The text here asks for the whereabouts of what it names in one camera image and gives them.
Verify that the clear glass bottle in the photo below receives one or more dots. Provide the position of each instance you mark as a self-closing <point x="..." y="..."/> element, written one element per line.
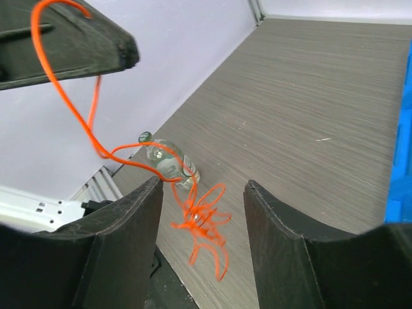
<point x="167" y="164"/>

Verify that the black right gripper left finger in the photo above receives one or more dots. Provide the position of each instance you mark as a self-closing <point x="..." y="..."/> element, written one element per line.
<point x="102" y="260"/>

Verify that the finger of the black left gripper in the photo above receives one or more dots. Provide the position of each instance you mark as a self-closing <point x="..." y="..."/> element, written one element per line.
<point x="75" y="45"/>

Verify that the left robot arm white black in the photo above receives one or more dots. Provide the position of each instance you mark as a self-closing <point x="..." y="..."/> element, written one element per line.
<point x="46" y="153"/>

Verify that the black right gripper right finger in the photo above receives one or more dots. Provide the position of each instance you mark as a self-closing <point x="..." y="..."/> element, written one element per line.
<point x="300" y="262"/>

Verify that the blue three-compartment bin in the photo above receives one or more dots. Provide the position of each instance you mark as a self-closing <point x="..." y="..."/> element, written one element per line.
<point x="398" y="205"/>

